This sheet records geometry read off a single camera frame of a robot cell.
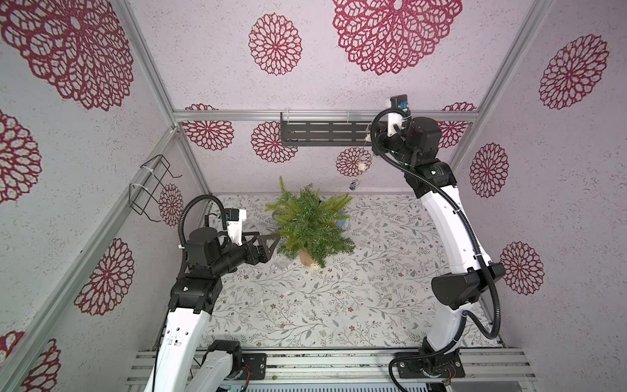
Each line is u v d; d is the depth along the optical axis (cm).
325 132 95
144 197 76
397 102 56
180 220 47
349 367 75
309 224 72
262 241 58
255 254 58
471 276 46
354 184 90
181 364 40
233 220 58
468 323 81
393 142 60
